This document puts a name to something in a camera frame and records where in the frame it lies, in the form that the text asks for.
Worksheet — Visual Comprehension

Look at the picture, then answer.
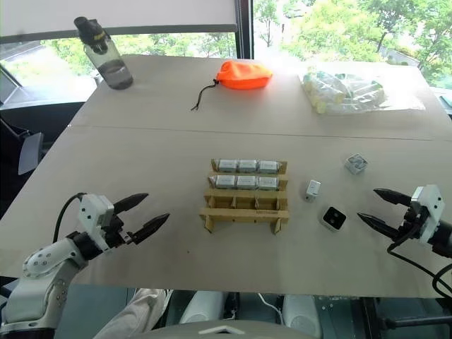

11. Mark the thin white cable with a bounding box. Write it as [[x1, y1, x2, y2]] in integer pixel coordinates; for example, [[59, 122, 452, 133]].
[[258, 292, 284, 316]]

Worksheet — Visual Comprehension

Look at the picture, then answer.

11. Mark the dark window post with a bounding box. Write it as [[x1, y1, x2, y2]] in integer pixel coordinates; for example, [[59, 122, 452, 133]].
[[234, 0, 256, 59]]

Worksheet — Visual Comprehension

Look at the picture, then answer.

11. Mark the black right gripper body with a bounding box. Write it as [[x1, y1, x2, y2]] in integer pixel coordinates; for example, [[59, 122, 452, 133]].
[[398, 206, 420, 244]]

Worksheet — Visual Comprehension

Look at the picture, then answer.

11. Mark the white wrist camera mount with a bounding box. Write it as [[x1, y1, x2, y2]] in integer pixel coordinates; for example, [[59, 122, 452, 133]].
[[78, 193, 116, 252], [409, 184, 443, 246]]

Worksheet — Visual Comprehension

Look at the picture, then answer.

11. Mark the clear plastic bag of bottles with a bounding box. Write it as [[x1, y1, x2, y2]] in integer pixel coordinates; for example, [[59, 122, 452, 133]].
[[299, 68, 425, 116]]

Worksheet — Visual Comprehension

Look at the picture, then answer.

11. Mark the smoky water bottle black lid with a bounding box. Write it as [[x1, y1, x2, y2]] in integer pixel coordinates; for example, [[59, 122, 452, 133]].
[[73, 16, 135, 91]]

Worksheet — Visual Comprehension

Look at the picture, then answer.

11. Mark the black pouch drawstring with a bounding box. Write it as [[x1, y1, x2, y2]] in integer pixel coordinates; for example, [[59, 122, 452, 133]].
[[190, 79, 221, 114]]

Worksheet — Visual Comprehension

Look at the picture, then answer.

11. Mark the grey die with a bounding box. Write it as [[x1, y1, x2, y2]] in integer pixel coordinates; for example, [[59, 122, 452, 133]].
[[344, 152, 369, 175], [304, 179, 323, 204]]

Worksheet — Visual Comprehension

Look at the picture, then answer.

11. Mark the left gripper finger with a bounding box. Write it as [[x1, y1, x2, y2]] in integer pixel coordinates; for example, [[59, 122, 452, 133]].
[[131, 212, 171, 246], [113, 192, 150, 215]]

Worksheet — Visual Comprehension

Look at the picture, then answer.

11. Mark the orange drawstring pouch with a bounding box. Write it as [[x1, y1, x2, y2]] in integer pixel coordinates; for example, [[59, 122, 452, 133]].
[[215, 59, 274, 91]]

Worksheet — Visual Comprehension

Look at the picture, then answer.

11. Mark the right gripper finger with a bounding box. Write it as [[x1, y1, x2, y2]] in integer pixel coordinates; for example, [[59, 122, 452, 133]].
[[356, 212, 403, 243], [373, 188, 415, 207]]

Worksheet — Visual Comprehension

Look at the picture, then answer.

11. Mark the wooden rack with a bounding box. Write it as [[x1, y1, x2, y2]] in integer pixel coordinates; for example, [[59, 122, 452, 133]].
[[198, 157, 292, 235]]

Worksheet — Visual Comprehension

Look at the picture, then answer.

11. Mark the white rounded robot leg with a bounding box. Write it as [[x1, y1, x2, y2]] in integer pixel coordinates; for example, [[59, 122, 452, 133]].
[[179, 290, 227, 326], [282, 294, 323, 339]]

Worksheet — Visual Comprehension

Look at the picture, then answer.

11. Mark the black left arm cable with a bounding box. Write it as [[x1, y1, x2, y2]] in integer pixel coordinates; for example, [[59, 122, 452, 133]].
[[52, 192, 88, 245]]

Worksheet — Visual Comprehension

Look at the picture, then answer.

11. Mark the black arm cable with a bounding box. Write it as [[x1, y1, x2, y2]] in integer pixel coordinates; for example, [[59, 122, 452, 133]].
[[386, 239, 452, 302], [52, 192, 88, 245]]

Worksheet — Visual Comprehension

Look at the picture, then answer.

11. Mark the grey robot torso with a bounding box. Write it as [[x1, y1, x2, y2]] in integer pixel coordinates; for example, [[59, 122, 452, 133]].
[[154, 319, 302, 339]]

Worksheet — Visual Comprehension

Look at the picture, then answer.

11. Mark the white roller blind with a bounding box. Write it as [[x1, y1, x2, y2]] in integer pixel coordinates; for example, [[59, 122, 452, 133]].
[[0, 0, 237, 39]]

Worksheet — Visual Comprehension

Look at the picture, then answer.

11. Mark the black-faced white die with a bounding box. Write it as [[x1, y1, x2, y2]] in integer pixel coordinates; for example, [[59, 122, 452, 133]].
[[320, 206, 347, 232]]

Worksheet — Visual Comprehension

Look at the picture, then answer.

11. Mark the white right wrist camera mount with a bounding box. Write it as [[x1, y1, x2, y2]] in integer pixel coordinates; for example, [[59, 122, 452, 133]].
[[409, 184, 443, 246]]

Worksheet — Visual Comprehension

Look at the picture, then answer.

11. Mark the black metal frame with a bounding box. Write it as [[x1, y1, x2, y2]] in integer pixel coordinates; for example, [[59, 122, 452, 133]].
[[362, 296, 452, 339]]

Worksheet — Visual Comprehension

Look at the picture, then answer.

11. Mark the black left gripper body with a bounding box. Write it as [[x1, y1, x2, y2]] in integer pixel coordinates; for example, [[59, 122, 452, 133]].
[[100, 210, 138, 251]]

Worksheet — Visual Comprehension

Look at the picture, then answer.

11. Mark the grey chair back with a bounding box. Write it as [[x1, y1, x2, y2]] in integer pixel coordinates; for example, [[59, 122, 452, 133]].
[[18, 131, 44, 176]]

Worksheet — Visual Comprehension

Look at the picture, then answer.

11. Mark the grey trouser leg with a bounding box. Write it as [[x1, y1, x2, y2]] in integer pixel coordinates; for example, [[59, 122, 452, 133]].
[[94, 287, 173, 339]]

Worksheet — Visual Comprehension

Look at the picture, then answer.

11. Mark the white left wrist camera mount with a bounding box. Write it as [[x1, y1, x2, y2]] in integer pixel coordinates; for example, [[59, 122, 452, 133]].
[[78, 193, 116, 252]]

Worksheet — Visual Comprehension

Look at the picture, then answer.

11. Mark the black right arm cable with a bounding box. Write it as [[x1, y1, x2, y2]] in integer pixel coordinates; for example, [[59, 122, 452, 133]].
[[386, 239, 452, 302]]

